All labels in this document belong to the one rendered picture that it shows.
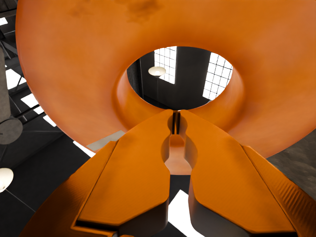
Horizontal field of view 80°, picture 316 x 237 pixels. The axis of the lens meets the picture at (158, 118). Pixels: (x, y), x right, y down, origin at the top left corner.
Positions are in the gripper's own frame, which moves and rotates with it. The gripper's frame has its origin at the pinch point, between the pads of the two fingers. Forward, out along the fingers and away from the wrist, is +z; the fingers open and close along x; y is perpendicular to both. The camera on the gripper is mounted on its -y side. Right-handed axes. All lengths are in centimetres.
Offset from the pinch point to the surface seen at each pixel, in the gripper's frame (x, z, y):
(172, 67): 17, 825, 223
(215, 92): 191, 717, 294
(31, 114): -702, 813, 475
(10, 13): -240, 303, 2
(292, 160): 26.2, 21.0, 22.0
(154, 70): -49, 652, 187
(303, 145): 25.9, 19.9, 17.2
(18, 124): -184, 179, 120
